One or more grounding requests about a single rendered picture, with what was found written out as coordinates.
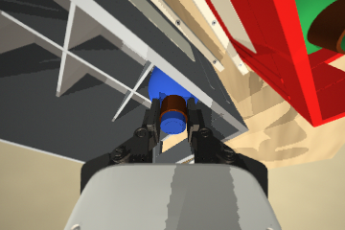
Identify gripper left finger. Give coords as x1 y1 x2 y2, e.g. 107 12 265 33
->
80 99 161 194

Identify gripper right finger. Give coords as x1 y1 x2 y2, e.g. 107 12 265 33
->
186 98 268 199

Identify green bottle with dark red label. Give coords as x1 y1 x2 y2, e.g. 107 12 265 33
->
295 0 345 55

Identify blue bottle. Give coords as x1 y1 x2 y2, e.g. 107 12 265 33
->
148 65 198 135

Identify grey divided crate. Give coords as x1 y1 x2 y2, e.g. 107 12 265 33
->
0 0 231 164

